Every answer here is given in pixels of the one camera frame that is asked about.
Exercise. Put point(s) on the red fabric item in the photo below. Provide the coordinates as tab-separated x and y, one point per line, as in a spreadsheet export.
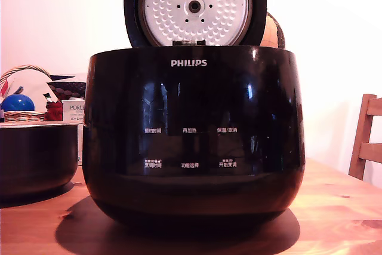
54	113

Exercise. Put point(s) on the black rice cooker lid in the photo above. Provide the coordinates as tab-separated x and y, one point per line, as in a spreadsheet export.
195	5

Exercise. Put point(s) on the black Philips rice cooker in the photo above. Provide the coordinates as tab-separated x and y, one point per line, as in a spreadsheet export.
194	102

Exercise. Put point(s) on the blue ball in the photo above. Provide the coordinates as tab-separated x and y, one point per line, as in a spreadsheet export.
18	103

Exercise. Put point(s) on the metallic pot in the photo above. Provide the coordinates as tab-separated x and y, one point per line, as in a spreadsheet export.
35	159

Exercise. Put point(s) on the wooden chair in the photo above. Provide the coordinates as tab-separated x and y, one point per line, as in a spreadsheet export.
368	147

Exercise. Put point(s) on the dark patterned bowl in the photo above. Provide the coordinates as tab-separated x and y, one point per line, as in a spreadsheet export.
68	89

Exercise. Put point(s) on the orange globe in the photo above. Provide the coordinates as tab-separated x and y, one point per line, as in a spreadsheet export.
274	32

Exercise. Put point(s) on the white printed cardboard box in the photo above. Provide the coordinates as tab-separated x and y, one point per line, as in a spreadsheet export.
73	111

